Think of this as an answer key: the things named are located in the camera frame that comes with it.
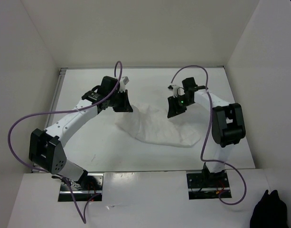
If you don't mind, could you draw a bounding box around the dark folded garment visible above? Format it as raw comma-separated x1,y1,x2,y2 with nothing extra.
250,190,289,228

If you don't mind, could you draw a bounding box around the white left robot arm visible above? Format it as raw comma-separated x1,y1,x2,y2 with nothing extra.
29,76,133,190

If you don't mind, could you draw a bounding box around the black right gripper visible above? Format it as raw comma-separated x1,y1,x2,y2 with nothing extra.
167,94,194,118

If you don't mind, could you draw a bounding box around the white pleated skirt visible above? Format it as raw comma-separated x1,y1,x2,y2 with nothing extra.
114,87,201,149

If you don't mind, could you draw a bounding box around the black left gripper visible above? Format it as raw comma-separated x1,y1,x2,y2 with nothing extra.
108,89,133,113

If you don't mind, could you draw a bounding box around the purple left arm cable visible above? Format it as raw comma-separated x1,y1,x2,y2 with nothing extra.
7,60,124,224

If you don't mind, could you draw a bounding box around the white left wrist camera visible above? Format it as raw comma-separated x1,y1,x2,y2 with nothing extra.
119,76,129,93

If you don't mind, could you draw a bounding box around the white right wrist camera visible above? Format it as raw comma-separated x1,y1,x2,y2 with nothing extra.
168,85,184,97

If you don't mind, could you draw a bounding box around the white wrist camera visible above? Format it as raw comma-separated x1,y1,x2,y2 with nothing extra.
119,76,129,93
168,85,184,97

